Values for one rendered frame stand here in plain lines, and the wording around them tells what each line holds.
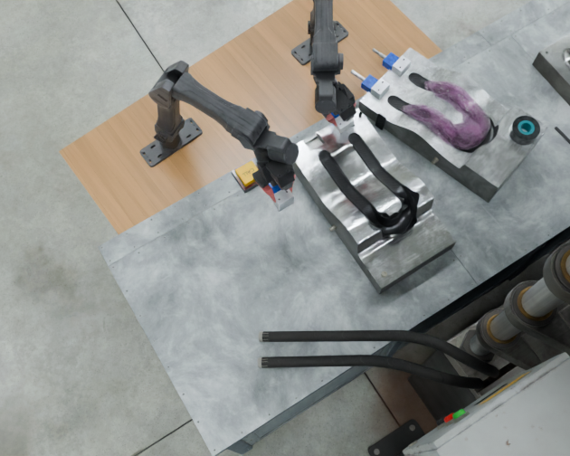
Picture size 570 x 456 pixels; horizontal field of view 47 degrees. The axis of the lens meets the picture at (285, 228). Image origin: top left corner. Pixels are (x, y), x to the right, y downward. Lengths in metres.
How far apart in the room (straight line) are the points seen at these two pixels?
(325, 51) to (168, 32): 1.71
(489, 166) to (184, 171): 0.92
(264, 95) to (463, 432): 1.34
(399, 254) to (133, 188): 0.83
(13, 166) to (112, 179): 1.16
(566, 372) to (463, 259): 0.79
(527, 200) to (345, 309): 0.65
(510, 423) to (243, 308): 0.93
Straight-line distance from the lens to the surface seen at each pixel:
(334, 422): 2.66
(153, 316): 1.95
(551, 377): 1.27
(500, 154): 2.04
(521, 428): 1.24
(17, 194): 3.16
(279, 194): 1.85
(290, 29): 2.33
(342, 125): 1.97
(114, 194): 2.11
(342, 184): 1.95
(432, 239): 1.94
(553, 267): 1.25
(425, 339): 1.78
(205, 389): 1.89
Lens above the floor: 2.65
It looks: 69 degrees down
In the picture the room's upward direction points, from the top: 5 degrees counter-clockwise
